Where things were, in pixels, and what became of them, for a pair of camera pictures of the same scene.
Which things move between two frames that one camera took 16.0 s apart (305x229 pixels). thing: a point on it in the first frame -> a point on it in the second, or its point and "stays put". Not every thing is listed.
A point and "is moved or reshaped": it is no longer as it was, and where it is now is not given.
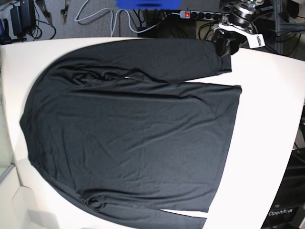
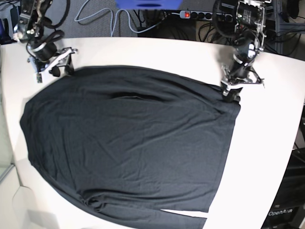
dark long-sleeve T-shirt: (114, 151) is moved or reshaped
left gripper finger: (64, 12) -> (60, 59)
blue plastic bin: (148, 5) stays put
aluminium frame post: (279, 30) stays put
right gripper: (255, 40) -> (234, 81)
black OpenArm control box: (288, 211) stays put
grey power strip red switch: (203, 15) stays put
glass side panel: (6, 159) stays put
